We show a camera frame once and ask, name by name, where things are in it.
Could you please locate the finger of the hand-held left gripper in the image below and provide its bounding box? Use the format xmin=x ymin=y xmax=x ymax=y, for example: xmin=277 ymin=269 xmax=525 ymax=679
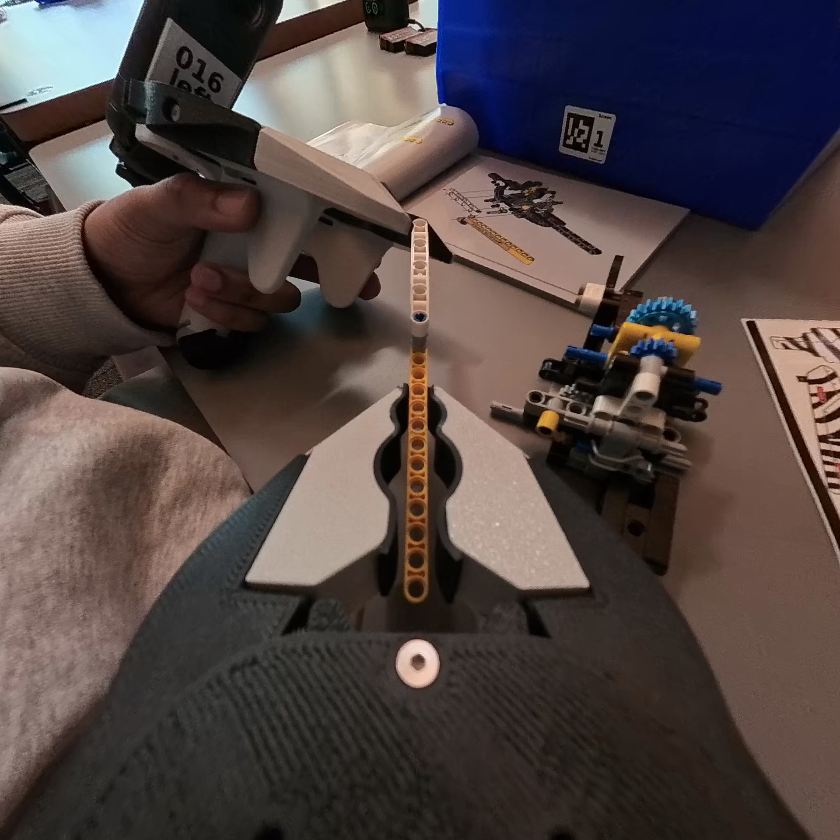
xmin=252 ymin=126 xmax=455 ymax=265

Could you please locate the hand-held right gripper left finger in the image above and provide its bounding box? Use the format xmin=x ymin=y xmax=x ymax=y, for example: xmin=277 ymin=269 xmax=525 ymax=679
xmin=244 ymin=386 xmax=406 ymax=602

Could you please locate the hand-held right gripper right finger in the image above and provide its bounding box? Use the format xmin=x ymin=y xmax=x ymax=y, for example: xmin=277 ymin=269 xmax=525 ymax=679
xmin=427 ymin=386 xmax=592 ymax=603

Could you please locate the yellow lego beam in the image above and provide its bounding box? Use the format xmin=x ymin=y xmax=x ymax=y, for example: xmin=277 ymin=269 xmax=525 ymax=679
xmin=402 ymin=349 xmax=434 ymax=602

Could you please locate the white lego beam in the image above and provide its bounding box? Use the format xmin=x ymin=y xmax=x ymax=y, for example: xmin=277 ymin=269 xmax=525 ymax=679
xmin=408 ymin=220 xmax=434 ymax=350

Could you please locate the lego vehicle assembly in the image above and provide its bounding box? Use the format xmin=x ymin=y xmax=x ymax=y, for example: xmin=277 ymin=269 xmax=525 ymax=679
xmin=489 ymin=255 xmax=726 ymax=577

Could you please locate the person's left forearm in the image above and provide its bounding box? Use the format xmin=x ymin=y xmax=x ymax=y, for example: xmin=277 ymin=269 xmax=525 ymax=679
xmin=0 ymin=202 xmax=161 ymax=389

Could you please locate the lego instruction booklet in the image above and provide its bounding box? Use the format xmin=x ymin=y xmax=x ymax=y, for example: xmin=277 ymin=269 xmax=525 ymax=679
xmin=308 ymin=105 xmax=690 ymax=307

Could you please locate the person's left hand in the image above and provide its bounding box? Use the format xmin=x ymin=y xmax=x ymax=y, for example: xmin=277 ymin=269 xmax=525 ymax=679
xmin=82 ymin=174 xmax=306 ymax=333

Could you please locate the small black device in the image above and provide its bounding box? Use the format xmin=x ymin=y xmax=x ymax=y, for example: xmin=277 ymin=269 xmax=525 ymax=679
xmin=363 ymin=0 xmax=412 ymax=32

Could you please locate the dark object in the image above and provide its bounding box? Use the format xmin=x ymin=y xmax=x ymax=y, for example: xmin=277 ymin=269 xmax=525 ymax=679
xmin=0 ymin=115 xmax=67 ymax=212

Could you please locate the square code sticker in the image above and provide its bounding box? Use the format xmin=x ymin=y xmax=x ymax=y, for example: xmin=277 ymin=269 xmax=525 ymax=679
xmin=559 ymin=105 xmax=616 ymax=165

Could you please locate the zebra striped sticker sheet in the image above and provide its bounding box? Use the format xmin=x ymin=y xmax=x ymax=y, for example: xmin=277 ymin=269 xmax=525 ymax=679
xmin=742 ymin=318 xmax=840 ymax=553

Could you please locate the blue storage box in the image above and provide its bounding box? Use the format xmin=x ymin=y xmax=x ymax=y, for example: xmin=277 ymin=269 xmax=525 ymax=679
xmin=436 ymin=0 xmax=840 ymax=231

